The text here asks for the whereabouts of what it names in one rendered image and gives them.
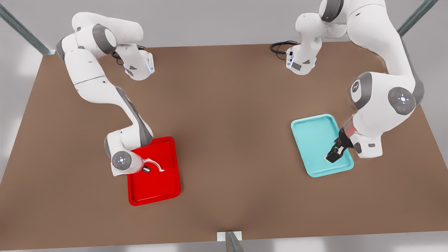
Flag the teal plastic tray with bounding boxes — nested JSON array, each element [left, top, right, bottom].
[[291, 113, 355, 178]]

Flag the silver frame post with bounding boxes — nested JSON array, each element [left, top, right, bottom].
[[397, 0, 440, 37], [0, 3, 56, 56], [217, 231, 244, 252]]

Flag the red plastic tray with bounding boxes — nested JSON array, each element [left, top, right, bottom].
[[127, 136, 182, 207]]

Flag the black cable loop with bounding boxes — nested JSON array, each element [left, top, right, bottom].
[[111, 45, 146, 66], [270, 41, 299, 61]]

